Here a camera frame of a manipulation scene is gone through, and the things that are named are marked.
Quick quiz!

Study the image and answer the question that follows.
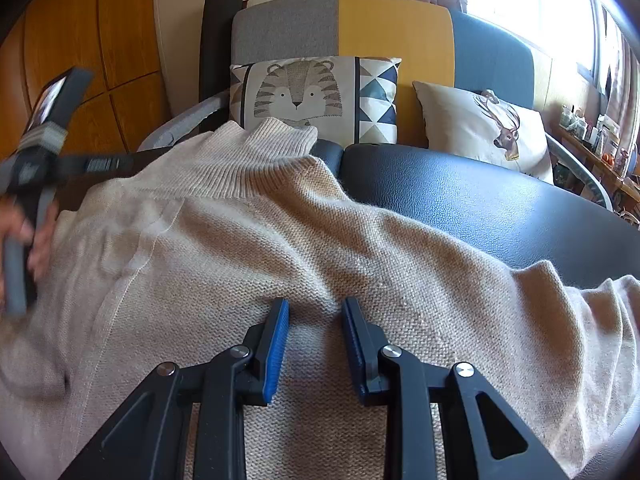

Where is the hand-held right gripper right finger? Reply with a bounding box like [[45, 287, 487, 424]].
[[341, 296, 571, 480]]

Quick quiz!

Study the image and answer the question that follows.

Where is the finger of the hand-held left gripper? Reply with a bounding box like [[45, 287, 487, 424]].
[[57, 152, 166, 178]]

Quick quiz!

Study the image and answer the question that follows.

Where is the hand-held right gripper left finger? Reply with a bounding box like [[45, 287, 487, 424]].
[[57, 297, 291, 480]]

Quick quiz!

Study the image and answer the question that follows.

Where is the beige knit sweater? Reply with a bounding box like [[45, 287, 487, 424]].
[[0, 117, 640, 480]]

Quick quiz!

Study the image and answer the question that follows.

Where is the person's left hand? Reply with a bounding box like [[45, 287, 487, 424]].
[[0, 196, 60, 282]]

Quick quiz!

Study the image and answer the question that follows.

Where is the wooden wardrobe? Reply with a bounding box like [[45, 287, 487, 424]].
[[0, 0, 171, 161]]

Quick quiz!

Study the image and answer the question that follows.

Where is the black rolled mat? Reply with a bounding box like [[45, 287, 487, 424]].
[[199, 0, 247, 111]]

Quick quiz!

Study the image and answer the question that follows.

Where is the tiger print cushion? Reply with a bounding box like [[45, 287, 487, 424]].
[[229, 57, 402, 146]]

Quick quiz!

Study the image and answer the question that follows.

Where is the deer print cushion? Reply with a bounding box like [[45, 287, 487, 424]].
[[412, 80, 555, 183]]

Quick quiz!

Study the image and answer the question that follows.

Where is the cluttered wooden side desk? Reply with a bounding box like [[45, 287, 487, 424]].
[[555, 125, 640, 211]]

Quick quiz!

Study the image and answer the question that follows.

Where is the grey yellow blue sofa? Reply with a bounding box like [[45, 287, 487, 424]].
[[137, 0, 616, 211]]

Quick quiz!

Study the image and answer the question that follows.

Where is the cluster of small jars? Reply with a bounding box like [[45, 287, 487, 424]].
[[557, 105, 640, 176]]

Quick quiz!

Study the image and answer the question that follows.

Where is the bright window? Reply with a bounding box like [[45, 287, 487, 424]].
[[465, 0, 601, 81]]

